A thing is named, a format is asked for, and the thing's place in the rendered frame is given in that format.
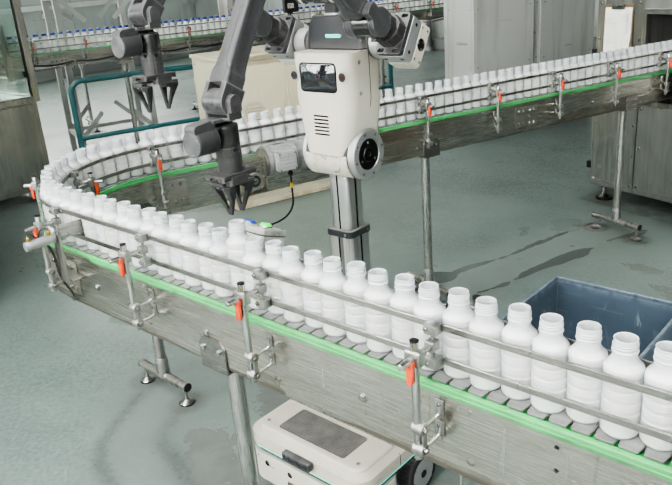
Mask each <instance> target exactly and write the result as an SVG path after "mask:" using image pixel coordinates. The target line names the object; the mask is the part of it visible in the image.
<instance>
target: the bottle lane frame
mask: <svg viewBox="0 0 672 485"><path fill-rule="evenodd" d="M62 246H63V251H64V255H65V256H66V258H67V259H68V260H71V261H73V262H75V263H76V265H77V270H78V274H81V275H83V276H85V278H82V279H80V284H81V288H82V293H83V295H82V296H81V295H79V294H76V293H75V295H76V301H79V302H81V303H83V304H85V305H87V306H90V307H92V308H94V309H96V310H98V311H101V312H103V313H105V314H107V315H109V316H112V317H114V318H116V319H118V320H120V321H123V322H125V323H127V324H129V325H131V326H133V324H132V320H133V313H132V311H130V309H129V305H130V304H131V303H130V298H129V292H128V287H127V282H126V277H125V275H124V276H121V275H120V272H119V267H118V264H116V263H112V264H110V263H109V262H108V260H107V259H102V258H99V257H97V256H94V255H92V254H88V253H86V252H83V251H80V250H79V249H75V248H72V247H69V246H66V245H62ZM131 274H132V279H133V284H134V290H135V295H136V300H137V303H139V304H141V303H144V302H146V301H148V300H149V299H150V295H149V290H148V288H151V289H153V291H154V297H155V300H152V301H151V302H150V303H148V304H146V305H144V306H142V310H141V316H142V319H144V318H147V317H149V316H151V315H152V314H153V312H152V308H151V303H153V304H156V308H157V315H155V316H154V317H153V318H151V319H149V320H147V321H145V324H144V326H143V327H142V331H144V332H147V333H149V334H151V335H153V336H155V337H158V338H160V339H162V340H164V341H166V342H169V343H171V344H173V345H175V346H177V347H180V348H182V349H184V350H186V351H188V352H191V353H193V354H195V355H197V356H199V357H201V352H200V346H199V338H200V336H201V335H202V334H203V335H206V336H208V337H210V338H213V339H215V340H218V341H220V342H221V343H222V345H223V346H224V348H225V349H226V356H227V362H228V369H229V370H230V371H232V372H235V373H237V374H239V375H241V376H243V377H246V378H248V377H247V375H246V374H247V370H248V363H247V361H246V360H245V359H244V355H245V353H246V348H245V341H244V333H243V326H242V320H240V321H238V320H237V318H236V313H235V307H233V306H230V307H226V306H225V303H222V302H220V301H219V300H214V299H211V298H209V296H207V297H206V296H203V295H200V294H199V292H198V293H195V292H192V291H190V289H184V288H181V287H180V286H176V285H173V284H171V282H170V283H168V282H165V281H163V280H162V279H161V280H159V279H157V278H154V276H149V275H146V274H145V273H140V272H138V271H137V270H132V269H131ZM248 314H249V322H250V330H251V337H252V345H253V351H254V352H259V351H261V350H263V349H264V348H266V347H267V346H268V345H267V341H266V333H268V334H271V335H272V339H273V347H270V348H269V349H268V350H267V351H266V352H264V353H262V354H260V355H259V360H258V368H259V370H260V369H262V368H263V367H265V366H267V365H268V364H269V358H268V351H272V352H274V356H275V364H273V365H272V366H271V367H270V368H268V369H266V370H265V371H263V372H261V377H260V379H259V380H258V381H257V383H259V384H261V385H263V386H265V387H268V388H270V389H272V390H274V391H276V392H279V393H281V394H283V395H285V396H287V397H290V398H292V399H294V400H296V401H298V402H301V403H303V404H305V405H307V406H309V407H311V408H314V409H316V410H318V411H320V412H322V413H325V414H327V415H329V416H331V417H333V418H336V419H338V420H340V421H342V422H344V423H347V424H349V425H351V426H353V427H355V428H358V429H360V430H362V431H364V432H366V433H369V434H371V435H373V436H375V437H377V438H380V439H382V440H384V441H386V442H388V443H391V444H393V445H395V446H397V447H399V448H402V449H404V450H406V451H408V452H410V453H413V452H412V445H413V443H414V434H413V432H411V425H412V423H413V411H412V389H411V386H408V385H407V381H406V371H405V369H404V370H403V371H399V370H398V369H397V365H399V364H400V363H399V364H397V365H392V364H389V363H386V362H384V361H383V359H384V358H385V357H384V358H382V359H380V360H378V359H375V358H373V357H370V356H368V353H369V352H368V353H366V354H362V353H359V352H356V351H354V350H353V348H354V347H353V348H351V349H348V348H345V347H343V346H340V345H339V343H340V342H339V343H336V344H334V343H332V342H329V341H326V340H325V338H326V337H325V338H323V339H321V338H318V337H315V336H313V335H312V333H313V332H312V333H310V334H307V333H304V332H302V331H299V328H298V329H293V328H291V327H288V326H287V324H284V325H283V324H280V323H277V322H275V319H274V320H269V319H266V318H263V315H262V316H258V315H255V314H252V313H251V311H250V312H248ZM133 327H135V326H133ZM432 377H433V375H432V376H430V377H425V376H422V375H420V386H421V411H422V421H423V422H425V423H426V422H427V421H429V420H430V419H431V418H432V417H433V416H434V415H435V414H437V413H435V398H437V399H440V400H442V401H444V415H440V416H439V417H438V418H437V419H439V420H441V421H444V427H445V435H444V436H443V435H441V436H440V437H439V438H438V439H437V440H436V441H435V442H434V443H433V444H432V445H431V446H430V447H429V449H430V453H429V454H428V455H426V456H425V457H423V458H424V459H426V460H428V461H430V462H432V463H435V464H437V465H439V466H441V467H443V468H446V469H448V470H450V471H452V472H454V473H457V474H459V475H461V476H463V477H465V478H468V479H470V480H472V481H474V482H476V483H479V484H481V485H672V467H671V459H669V460H668V461H667V462H666V463H665V464H663V463H660V462H657V461H654V460H652V459H649V458H646V457H644V453H645V450H643V451H641V452H640V453H639V454H635V453H632V452H630V451H627V450H624V449H622V448H619V442H620V441H617V442H616V443H615V444H614V445H611V444H608V443H605V442H602V441H600V440H597V439H595V438H594V435H595V433H596V432H594V433H593V434H591V435H590V436H586V435H583V434H581V433H578V432H575V431H572V430H571V426H572V424H570V425H569V426H568V427H566V428H564V427H561V426H559V425H556V424H553V423H550V422H549V418H550V416H548V417H547V418H546V419H544V420H542V419H539V418H537V417H534V416H531V415H529V414H527V411H528V410H529V408H528V409H526V410H525V411H523V412H520V411H518V410H515V409H512V408H509V407H507V403H508V401H507V402H505V403H504V404H498V403H496V402H493V401H490V400H488V399H487V396H488V395H489V394H487V395H486V396H484V397H479V396H477V395H474V394H471V393H469V392H468V389H469V388H470V387H469V388H467V389H466V390H460V389H457V388H455V387H452V386H450V382H451V381H450V382H448V383H446V384H444V383H441V382H438V381H436V380H433V379H432ZM248 379H250V378H248ZM413 454H414V453H413Z"/></svg>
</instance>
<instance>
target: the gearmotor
mask: <svg viewBox="0 0 672 485"><path fill-rule="evenodd" d="M304 140H305V139H302V138H301V139H296V140H291V141H285V142H284V141H282V142H277V143H272V144H269V145H265V146H260V147H259V148H257V150H256V153H255V155H252V156H247V157H243V164H246V165H251V166H256V167H257V173H255V172H253V173H251V174H248V175H249V176H254V178H255V184H254V186H253V188H252V191H251V193H250V195H249V196H252V195H256V194H260V193H265V192H269V190H268V180H267V176H270V175H275V174H279V173H284V172H288V171H289V172H288V175H290V186H291V192H292V206H291V209H290V211H289V212H288V214H287V215H286V216H285V217H283V218H282V219H280V220H278V221H276V222H274V223H271V225H274V224H277V223H279V222H281V221H282V220H284V219H285V218H287V217H288V216H289V214H290V213H291V211H292V209H293V207H294V192H293V182H292V175H293V170H297V169H302V168H306V167H308V166H307V164H306V162H305V159H304V155H303V144H304ZM244 191H245V187H244V186H240V195H241V198H242V197H243V196H244Z"/></svg>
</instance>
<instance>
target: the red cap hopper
mask: <svg viewBox="0 0 672 485"><path fill-rule="evenodd" d="M129 1H130V0H117V5H118V9H117V11H116V12H115V14H114V15H113V16H112V17H113V18H115V19H117V17H118V16H120V22H121V25H122V29H124V25H128V24H127V18H126V12H125V6H126V5H127V4H128V2H129ZM131 1H132V0H131ZM113 2H114V0H109V1H108V2H107V4H106V5H105V7H104V8H103V9H102V11H101V12H100V13H99V15H98V17H100V18H102V17H103V16H104V14H105V13H106V11H107V10H108V9H109V7H110V6H111V4H112V3H113ZM41 4H42V9H43V14H44V19H45V23H46V28H47V33H48V38H50V37H51V35H50V33H52V32H54V29H53V24H52V19H51V14H50V9H49V5H50V6H51V7H52V8H53V13H54V18H55V23H56V28H57V33H58V32H63V36H64V37H66V36H65V31H64V26H63V21H62V16H61V14H62V15H63V16H65V17H66V18H67V19H68V20H70V21H72V20H73V19H74V18H73V17H71V16H70V15H69V14H67V13H66V12H65V11H64V10H62V9H61V8H60V6H59V4H61V5H62V6H63V7H65V8H66V9H67V10H68V11H70V12H71V13H72V14H74V15H75V16H76V17H78V18H79V19H80V20H81V21H83V22H85V21H86V18H85V17H83V16H82V15H81V14H80V13H78V12H77V11H76V10H74V9H73V8H72V7H71V6H69V5H68V4H67V3H65V2H64V1H63V0H41ZM128 66H129V71H135V65H134V60H133V59H132V63H128ZM64 67H65V72H66V77H67V82H68V87H69V86H70V84H71V83H72V81H74V76H73V71H72V68H71V67H70V65H69V66H64ZM55 72H56V77H57V82H58V86H59V91H60V96H61V101H62V106H63V111H64V115H65V120H66V125H67V130H68V135H69V140H70V145H71V149H72V151H70V152H75V151H76V149H78V147H77V142H76V137H77V135H76V130H75V126H74V123H72V118H71V113H70V108H69V103H68V98H67V93H66V88H65V83H64V78H63V73H62V68H61V67H60V68H56V69H55ZM132 92H133V98H134V104H135V114H136V120H137V121H138V127H140V126H145V125H144V123H145V124H147V125H151V124H157V123H158V117H157V111H156V104H155V98H154V92H153V97H152V113H150V116H151V120H150V119H148V118H147V117H146V116H144V115H143V113H142V107H141V101H140V98H139V97H138V95H137V94H136V93H135V91H134V90H133V88H132ZM74 95H75V100H76V105H77V110H78V115H79V120H80V125H81V130H82V135H83V136H87V135H89V134H90V133H91V131H92V130H93V128H99V127H105V126H111V125H117V124H123V123H129V122H132V120H131V118H129V119H123V120H117V121H111V122H105V123H98V121H99V120H100V118H101V117H102V116H103V114H104V112H102V111H100V112H99V114H98V115H97V116H96V118H95V119H94V121H93V122H92V123H91V125H86V126H83V122H82V118H83V116H84V115H85V113H86V112H87V111H88V109H89V108H90V105H88V104H87V105H86V106H85V108H84V109H83V110H82V112H80V107H79V102H78V97H77V91H76V87H75V90H74ZM114 103H115V104H116V105H117V106H119V107H120V108H122V109H123V110H124V111H126V112H127V113H129V114H130V108H129V109H128V108H127V107H125V106H124V105H123V104H121V103H120V102H118V101H117V100H115V101H114ZM130 115H131V114H130ZM97 123H98V124H97ZM84 130H86V132H84ZM90 135H92V134H90ZM75 136H76V137H75Z"/></svg>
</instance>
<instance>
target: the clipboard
mask: <svg viewBox="0 0 672 485"><path fill-rule="evenodd" d="M634 7H635V4H612V5H605V13H604V28H603V44H602V52H607V51H614V50H615V49H620V51H621V48H628V47H631V46H632V33H633V20H634Z"/></svg>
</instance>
